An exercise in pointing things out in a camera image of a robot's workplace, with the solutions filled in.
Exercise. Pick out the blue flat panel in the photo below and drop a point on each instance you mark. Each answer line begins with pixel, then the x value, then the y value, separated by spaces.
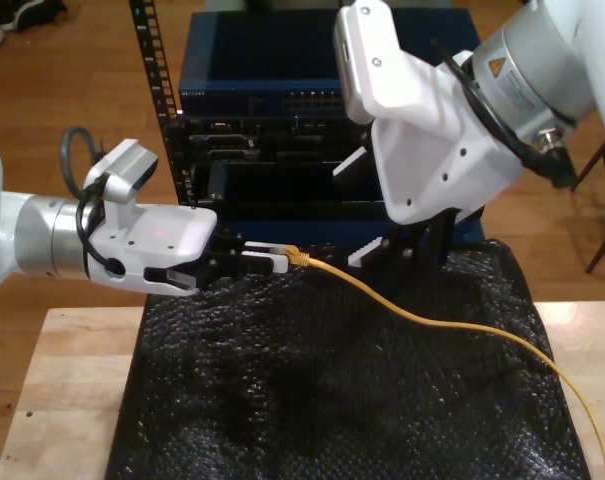
pixel 332 232

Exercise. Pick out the black rack tray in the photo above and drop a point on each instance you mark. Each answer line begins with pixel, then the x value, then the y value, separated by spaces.
pixel 282 185

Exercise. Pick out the black rack server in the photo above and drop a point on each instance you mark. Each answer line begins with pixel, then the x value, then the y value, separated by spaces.
pixel 242 145

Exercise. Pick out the black bubble mat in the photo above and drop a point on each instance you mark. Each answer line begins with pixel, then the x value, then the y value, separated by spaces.
pixel 307 390

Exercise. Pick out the dark sneaker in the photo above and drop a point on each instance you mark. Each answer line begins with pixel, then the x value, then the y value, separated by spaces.
pixel 32 12

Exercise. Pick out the blue network switch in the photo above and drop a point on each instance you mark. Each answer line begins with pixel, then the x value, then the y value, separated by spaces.
pixel 257 50

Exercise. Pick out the black perforated rack post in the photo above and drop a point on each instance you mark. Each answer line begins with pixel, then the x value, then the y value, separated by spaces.
pixel 144 50

